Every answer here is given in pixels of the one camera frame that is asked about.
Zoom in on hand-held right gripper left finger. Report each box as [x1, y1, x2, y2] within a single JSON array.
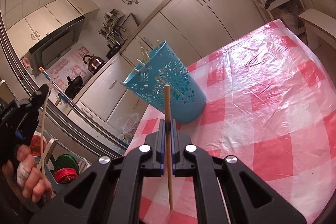
[[29, 119, 166, 224]]

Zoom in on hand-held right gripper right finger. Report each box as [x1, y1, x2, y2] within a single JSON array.
[[171, 118, 307, 224]]

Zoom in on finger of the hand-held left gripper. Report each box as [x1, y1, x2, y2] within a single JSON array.
[[24, 88, 50, 119], [20, 84, 50, 109]]

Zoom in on pale wooden chopstick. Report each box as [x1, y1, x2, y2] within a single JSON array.
[[164, 84, 174, 211], [38, 86, 51, 170]]

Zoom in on blue perforated plastic basket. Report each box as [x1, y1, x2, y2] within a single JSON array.
[[123, 40, 207, 125]]

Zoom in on bundle of wooden chopsticks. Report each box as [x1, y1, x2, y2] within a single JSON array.
[[119, 40, 162, 85]]

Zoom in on person's left hand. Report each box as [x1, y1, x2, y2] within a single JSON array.
[[0, 144, 53, 203]]

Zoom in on orange fluffy cloth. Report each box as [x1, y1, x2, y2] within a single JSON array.
[[29, 132, 48, 156]]

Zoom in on clear patterned waste bin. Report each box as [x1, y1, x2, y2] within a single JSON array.
[[119, 112, 139, 140]]

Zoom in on black wok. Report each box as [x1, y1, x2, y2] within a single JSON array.
[[64, 76, 84, 98]]

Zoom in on black range hood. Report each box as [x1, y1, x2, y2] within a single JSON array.
[[28, 15, 86, 69]]

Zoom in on steel kettle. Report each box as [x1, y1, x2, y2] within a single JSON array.
[[83, 54, 105, 75]]

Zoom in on red round reel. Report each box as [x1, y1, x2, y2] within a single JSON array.
[[52, 168, 79, 184]]

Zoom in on white upper cabinets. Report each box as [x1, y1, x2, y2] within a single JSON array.
[[5, 0, 100, 41]]

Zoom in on black frying pan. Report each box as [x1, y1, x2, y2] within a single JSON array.
[[106, 44, 122, 59]]

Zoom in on red checked plastic tablecloth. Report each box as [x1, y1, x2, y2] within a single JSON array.
[[122, 19, 336, 224]]

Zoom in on white kitchen base cabinets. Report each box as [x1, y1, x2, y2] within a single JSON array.
[[73, 0, 315, 122]]

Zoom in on blue handled mop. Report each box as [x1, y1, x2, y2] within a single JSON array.
[[39, 67, 129, 147]]

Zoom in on white shelf rack blue frame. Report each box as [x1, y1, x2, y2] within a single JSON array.
[[29, 132, 90, 198]]

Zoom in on grey sliding door frame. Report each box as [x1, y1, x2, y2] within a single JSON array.
[[0, 14, 129, 156]]

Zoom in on pink tile wall sticker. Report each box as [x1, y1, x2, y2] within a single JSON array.
[[51, 46, 91, 88]]

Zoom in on wall utensil rack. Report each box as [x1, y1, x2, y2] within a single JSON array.
[[97, 9, 126, 43]]

